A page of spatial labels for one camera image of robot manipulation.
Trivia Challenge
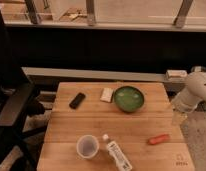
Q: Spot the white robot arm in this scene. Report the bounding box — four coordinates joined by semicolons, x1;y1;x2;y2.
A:
171;72;206;125

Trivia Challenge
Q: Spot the white sponge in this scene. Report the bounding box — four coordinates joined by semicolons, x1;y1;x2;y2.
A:
100;88;113;103

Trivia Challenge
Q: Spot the small box on ledge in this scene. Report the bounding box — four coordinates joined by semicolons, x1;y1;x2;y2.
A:
166;70;187;80

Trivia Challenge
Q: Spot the green bowl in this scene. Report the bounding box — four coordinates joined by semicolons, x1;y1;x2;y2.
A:
113;86;145;113

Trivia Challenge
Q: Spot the white labelled bottle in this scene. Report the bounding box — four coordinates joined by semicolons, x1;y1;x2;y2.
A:
102;134;133;171

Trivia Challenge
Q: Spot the translucent plastic cup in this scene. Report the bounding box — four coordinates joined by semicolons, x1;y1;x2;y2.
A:
76;135;99;159

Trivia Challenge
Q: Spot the black rectangular device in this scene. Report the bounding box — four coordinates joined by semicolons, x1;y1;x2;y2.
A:
69;93;85;109

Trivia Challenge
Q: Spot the black office chair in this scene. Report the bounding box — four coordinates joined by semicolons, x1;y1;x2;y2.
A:
0;10;46;171

